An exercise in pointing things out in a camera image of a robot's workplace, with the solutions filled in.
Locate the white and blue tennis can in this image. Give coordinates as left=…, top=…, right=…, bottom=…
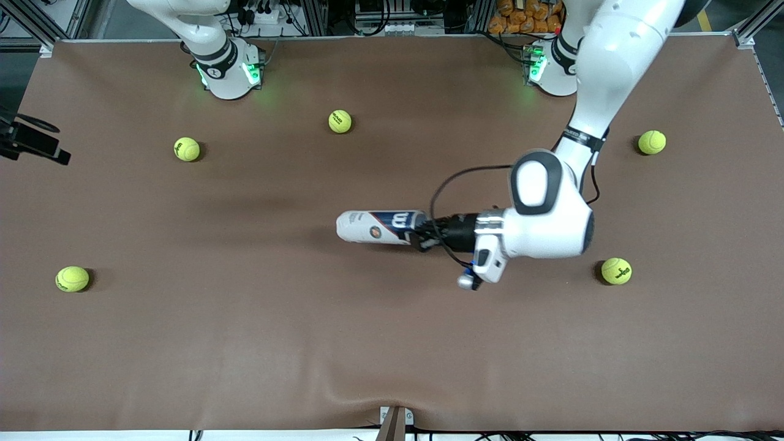
left=336, top=210, right=428, bottom=247

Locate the brown table mat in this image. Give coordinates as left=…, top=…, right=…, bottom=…
left=0, top=36, right=784, bottom=433

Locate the white power strip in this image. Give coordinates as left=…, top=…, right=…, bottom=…
left=354, top=21, right=446, bottom=37

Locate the orange mesh bag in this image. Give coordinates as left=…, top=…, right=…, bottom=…
left=488, top=0, right=589, bottom=36

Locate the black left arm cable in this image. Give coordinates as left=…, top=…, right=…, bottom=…
left=429, top=126, right=610, bottom=271

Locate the aluminium frame post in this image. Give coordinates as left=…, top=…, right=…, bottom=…
left=0, top=0, right=59, bottom=59
left=731, top=0, right=784, bottom=50

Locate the metal table edge bracket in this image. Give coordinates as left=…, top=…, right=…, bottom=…
left=375, top=405, right=415, bottom=441

